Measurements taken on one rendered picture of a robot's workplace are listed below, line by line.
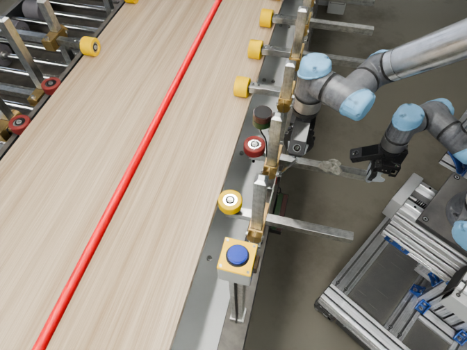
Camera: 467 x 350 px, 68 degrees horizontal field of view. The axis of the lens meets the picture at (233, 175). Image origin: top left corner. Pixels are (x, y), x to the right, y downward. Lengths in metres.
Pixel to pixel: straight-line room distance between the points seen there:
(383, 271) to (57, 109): 1.65
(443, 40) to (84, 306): 1.08
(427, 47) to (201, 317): 1.04
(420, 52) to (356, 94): 0.15
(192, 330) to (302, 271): 0.91
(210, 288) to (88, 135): 0.73
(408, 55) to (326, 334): 1.45
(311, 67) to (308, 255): 1.39
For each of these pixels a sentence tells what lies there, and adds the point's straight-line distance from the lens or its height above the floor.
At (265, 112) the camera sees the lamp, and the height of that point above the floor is 1.11.
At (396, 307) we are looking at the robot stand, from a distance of 1.87.
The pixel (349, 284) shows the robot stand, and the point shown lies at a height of 0.21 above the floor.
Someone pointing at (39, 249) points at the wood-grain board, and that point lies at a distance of 1.23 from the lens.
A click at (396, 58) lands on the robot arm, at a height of 1.39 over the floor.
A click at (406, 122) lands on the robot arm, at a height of 1.17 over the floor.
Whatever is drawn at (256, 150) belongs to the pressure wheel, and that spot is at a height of 0.91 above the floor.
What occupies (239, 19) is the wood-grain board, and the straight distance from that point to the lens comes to 1.90.
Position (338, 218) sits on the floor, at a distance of 2.21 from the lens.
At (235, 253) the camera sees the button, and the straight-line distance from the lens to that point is 0.71.
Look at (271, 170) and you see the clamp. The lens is 1.25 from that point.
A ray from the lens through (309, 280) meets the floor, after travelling 2.02.
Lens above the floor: 1.89
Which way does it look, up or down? 56 degrees down
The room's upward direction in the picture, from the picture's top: 1 degrees counter-clockwise
